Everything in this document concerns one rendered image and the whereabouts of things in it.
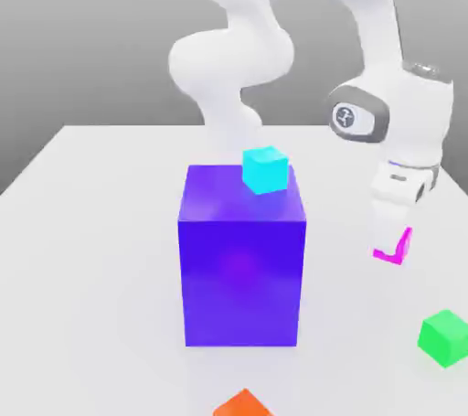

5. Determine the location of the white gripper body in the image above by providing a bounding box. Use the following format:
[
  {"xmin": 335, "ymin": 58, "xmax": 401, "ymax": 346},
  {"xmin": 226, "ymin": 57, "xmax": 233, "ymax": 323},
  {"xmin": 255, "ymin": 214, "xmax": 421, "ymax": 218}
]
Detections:
[{"xmin": 367, "ymin": 160, "xmax": 428, "ymax": 255}]

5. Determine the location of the small magenta cube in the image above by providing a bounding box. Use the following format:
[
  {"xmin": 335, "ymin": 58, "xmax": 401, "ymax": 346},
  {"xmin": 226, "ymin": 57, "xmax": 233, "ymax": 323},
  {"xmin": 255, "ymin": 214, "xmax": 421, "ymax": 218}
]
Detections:
[{"xmin": 371, "ymin": 226, "xmax": 414, "ymax": 266}]

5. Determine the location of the small cyan cube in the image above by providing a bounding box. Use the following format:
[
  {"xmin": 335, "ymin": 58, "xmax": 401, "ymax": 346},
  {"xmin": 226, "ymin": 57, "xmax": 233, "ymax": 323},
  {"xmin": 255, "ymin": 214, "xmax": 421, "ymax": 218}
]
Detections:
[{"xmin": 241, "ymin": 145, "xmax": 291, "ymax": 196}]

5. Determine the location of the small green cube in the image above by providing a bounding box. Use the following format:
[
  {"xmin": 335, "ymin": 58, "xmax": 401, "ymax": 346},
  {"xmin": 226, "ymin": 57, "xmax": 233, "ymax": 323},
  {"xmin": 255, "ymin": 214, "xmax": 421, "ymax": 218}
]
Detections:
[{"xmin": 417, "ymin": 308, "xmax": 468, "ymax": 369}]

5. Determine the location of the small orange cube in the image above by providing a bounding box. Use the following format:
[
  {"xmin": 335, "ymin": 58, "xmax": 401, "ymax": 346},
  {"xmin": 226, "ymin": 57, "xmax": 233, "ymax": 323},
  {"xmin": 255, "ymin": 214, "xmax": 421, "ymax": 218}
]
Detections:
[{"xmin": 212, "ymin": 388, "xmax": 275, "ymax": 416}]

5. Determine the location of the large purple box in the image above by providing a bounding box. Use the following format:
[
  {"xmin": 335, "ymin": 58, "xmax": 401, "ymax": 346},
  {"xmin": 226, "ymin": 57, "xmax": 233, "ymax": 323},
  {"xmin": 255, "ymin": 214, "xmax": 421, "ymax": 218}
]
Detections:
[{"xmin": 176, "ymin": 164, "xmax": 307, "ymax": 348}]

